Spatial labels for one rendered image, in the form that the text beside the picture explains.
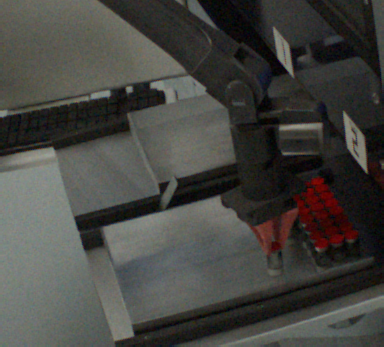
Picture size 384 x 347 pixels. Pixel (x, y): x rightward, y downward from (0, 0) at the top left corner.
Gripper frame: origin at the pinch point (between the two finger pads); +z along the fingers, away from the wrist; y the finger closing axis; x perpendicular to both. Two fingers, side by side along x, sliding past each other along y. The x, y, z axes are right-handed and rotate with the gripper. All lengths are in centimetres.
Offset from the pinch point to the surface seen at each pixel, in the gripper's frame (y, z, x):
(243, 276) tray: -4.2, 4.4, 2.4
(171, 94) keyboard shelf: 20, 11, 75
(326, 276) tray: 3.0, 2.2, -8.8
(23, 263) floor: -1, 90, 165
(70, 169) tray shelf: -11, 4, 49
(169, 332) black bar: -19.1, 2.4, -4.6
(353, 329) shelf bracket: 8.5, 17.3, -4.9
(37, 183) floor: 20, 90, 205
